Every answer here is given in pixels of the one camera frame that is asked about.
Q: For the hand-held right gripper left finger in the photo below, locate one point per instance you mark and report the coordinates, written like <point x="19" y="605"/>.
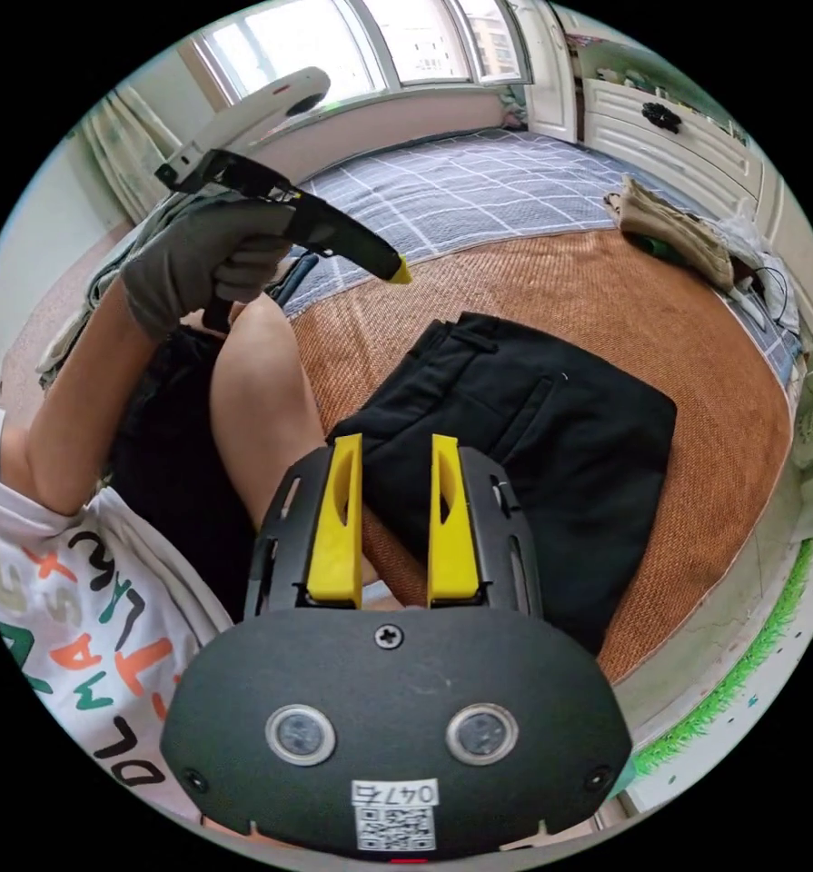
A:
<point x="336" y="538"/>

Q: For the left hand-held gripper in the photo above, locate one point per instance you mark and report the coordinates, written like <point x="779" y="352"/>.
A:
<point x="324" y="228"/>

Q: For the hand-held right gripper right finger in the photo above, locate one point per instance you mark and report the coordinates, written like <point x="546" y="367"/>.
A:
<point x="452" y="545"/>

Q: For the black pants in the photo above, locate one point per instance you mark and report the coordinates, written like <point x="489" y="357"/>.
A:
<point x="549" y="436"/>

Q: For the person's left forearm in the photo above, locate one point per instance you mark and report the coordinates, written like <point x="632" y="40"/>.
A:
<point x="86" y="409"/>

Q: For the person's left hand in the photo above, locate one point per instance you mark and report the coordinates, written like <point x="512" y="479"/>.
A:
<point x="188" y="266"/>

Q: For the window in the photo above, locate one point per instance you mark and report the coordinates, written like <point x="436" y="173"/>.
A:
<point x="379" y="41"/>

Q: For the bed with woven mat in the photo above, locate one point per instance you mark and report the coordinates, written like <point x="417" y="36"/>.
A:
<point x="651" y="320"/>

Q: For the person's body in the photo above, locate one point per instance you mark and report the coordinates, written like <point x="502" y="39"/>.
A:
<point x="72" y="613"/>

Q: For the beige pile of clothes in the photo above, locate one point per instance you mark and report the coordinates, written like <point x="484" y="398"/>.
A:
<point x="678" y="231"/>

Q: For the pale curtain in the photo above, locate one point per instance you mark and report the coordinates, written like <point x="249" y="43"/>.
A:
<point x="123" y="153"/>

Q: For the white plastic bag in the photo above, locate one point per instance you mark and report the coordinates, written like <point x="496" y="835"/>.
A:
<point x="753" y="238"/>

